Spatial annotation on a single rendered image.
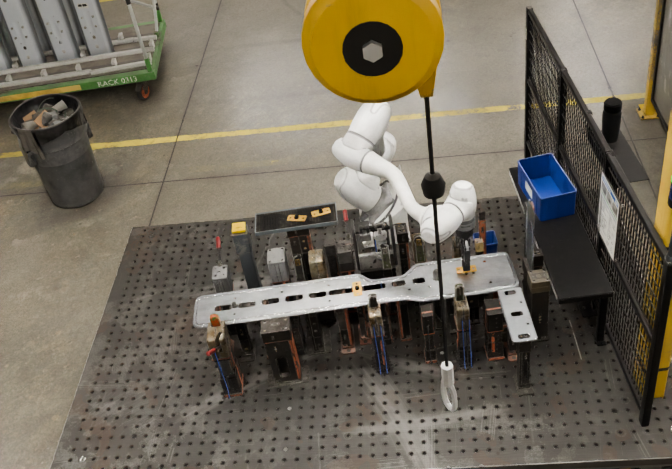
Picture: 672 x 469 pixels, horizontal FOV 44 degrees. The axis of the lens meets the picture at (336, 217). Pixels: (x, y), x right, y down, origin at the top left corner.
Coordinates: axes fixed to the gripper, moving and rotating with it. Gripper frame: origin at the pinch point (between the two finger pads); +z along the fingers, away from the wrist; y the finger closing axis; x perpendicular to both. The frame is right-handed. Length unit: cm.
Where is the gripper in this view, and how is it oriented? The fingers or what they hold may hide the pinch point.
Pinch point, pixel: (465, 262)
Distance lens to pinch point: 352.5
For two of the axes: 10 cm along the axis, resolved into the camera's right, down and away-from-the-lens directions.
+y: 0.6, 6.3, -7.7
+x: 9.9, -1.4, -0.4
